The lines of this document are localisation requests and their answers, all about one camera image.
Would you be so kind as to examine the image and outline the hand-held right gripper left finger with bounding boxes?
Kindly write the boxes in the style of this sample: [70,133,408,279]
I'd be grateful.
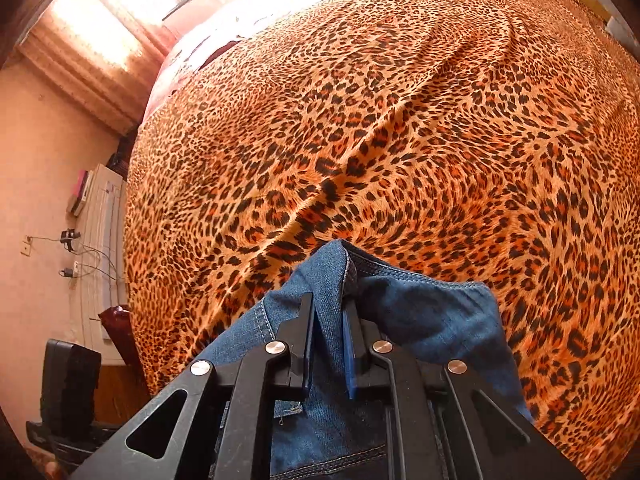
[70,292,317,480]

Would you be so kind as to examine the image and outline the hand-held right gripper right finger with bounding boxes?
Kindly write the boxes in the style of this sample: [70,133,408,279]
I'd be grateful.
[341,301,587,480]

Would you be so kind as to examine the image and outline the blue denim pants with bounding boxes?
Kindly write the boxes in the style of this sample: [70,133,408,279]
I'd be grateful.
[200,239,536,480]

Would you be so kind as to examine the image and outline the dark red bag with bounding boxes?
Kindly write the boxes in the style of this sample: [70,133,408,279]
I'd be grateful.
[98,304,143,368]

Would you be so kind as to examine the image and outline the white radiator cover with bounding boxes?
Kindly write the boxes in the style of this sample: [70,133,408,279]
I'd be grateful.
[75,162,130,361]

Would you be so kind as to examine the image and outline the leopard print blanket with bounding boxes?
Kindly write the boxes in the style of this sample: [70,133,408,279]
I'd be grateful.
[122,0,640,466]

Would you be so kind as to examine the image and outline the black box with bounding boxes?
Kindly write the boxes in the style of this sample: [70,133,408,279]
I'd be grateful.
[25,339,103,471]

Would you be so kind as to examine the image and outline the white box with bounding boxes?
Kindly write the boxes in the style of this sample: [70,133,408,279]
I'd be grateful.
[69,172,97,217]

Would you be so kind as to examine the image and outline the dark wicker basket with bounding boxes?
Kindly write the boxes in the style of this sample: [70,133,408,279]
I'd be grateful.
[106,127,141,177]

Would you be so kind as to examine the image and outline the pink book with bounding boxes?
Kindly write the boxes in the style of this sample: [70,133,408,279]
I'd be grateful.
[71,169,90,202]

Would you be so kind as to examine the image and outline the pink floral quilt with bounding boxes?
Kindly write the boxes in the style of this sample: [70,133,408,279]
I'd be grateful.
[142,0,481,123]

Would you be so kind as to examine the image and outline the patterned curtain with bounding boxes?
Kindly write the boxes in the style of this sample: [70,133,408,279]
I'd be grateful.
[17,0,173,137]

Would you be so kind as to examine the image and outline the black cable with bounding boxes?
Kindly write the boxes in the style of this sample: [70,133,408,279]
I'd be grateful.
[27,234,126,283]

